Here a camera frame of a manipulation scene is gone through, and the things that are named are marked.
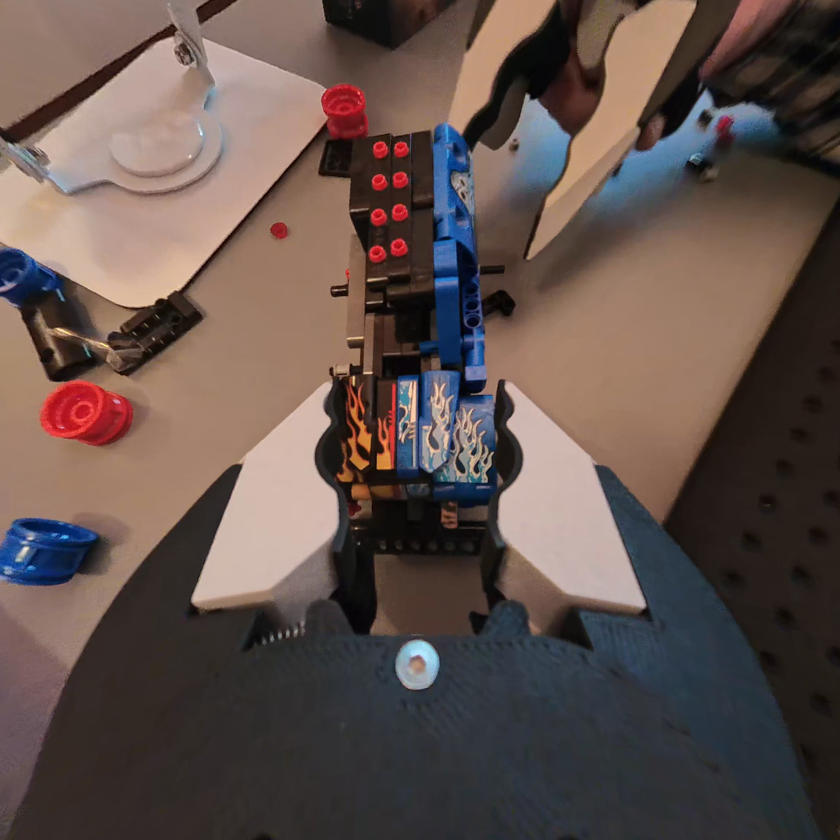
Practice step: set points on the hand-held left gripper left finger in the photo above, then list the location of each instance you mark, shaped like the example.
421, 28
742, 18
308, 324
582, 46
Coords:
275, 525

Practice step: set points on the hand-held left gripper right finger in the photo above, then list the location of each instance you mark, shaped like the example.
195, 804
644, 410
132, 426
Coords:
564, 525

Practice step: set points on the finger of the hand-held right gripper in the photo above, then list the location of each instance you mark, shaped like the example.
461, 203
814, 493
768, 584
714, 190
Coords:
489, 72
604, 151

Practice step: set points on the blue flame toy brick truck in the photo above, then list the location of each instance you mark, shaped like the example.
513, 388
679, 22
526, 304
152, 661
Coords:
420, 216

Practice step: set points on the person's right forearm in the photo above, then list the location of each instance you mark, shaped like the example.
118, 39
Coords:
800, 79

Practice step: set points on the person's right hand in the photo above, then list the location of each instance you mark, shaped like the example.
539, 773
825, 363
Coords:
741, 26

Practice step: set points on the dark toy set box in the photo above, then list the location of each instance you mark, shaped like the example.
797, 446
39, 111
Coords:
387, 19

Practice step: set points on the red toy wheel rim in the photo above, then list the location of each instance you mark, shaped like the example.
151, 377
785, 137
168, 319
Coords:
344, 111
85, 413

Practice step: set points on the black square studded plate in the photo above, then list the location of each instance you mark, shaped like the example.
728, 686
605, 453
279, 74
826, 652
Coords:
334, 161

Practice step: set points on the black holed brick plate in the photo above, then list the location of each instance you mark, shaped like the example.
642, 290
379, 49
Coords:
161, 328

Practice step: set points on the blue toy wheel rim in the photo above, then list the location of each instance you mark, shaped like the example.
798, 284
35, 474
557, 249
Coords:
46, 551
26, 275

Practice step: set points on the red round stud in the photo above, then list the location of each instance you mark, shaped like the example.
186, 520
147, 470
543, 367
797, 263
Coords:
279, 230

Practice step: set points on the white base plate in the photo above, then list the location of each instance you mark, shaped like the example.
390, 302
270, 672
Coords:
249, 131

